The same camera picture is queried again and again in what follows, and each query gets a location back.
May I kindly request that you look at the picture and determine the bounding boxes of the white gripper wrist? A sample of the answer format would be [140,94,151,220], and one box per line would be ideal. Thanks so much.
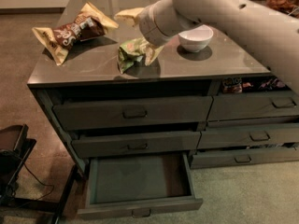
[114,0,200,66]

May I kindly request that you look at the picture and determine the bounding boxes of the green jalapeno chip bag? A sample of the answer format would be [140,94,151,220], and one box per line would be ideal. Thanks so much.
[117,37,149,74]

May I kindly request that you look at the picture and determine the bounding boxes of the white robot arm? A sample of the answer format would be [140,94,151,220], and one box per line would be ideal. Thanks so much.
[115,0,299,93]

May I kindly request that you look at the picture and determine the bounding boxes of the brown and yellow chip bag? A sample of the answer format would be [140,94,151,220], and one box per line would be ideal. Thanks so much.
[32,2,119,65]

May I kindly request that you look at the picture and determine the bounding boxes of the grey drawer cabinet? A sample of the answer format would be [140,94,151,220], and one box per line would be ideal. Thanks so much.
[26,0,299,221]

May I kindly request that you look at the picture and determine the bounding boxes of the snack packets in drawer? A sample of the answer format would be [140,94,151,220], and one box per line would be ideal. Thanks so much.
[221,76,289,93]

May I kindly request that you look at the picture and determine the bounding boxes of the top left drawer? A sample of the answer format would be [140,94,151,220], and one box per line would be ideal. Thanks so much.
[53,96,212,131]

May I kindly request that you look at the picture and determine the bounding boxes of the middle left drawer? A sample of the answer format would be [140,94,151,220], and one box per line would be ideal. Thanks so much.
[72,131,201,158]

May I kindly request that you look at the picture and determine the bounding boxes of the middle right drawer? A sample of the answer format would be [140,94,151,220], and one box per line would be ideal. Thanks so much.
[198,126,299,149]

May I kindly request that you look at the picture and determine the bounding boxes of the open bottom left drawer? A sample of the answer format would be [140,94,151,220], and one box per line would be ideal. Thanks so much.
[78,153,203,219]

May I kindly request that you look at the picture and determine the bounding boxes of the top right drawer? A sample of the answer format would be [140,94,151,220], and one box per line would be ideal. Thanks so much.
[207,91,299,121]

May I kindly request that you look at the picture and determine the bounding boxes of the white ceramic bowl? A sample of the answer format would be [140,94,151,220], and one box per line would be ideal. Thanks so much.
[178,25,214,52]

